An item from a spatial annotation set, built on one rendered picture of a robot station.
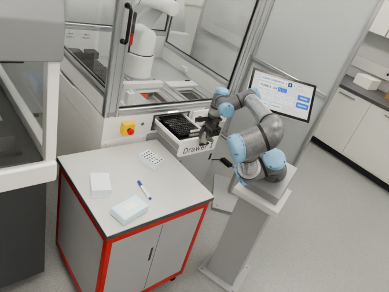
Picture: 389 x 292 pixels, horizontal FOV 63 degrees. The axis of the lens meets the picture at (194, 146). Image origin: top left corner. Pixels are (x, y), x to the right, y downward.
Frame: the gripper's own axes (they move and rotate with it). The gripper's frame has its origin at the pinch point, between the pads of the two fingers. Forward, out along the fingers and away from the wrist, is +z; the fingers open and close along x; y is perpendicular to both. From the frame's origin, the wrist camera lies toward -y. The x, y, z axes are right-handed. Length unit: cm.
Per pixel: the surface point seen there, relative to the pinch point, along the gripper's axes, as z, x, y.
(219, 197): 87, 71, -20
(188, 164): 47, 29, -31
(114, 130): 5, -40, -31
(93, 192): 11, -68, 6
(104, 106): -10, -47, -33
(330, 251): 91, 124, 70
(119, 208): 10, -63, 20
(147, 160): 11.2, -30.9, -7.1
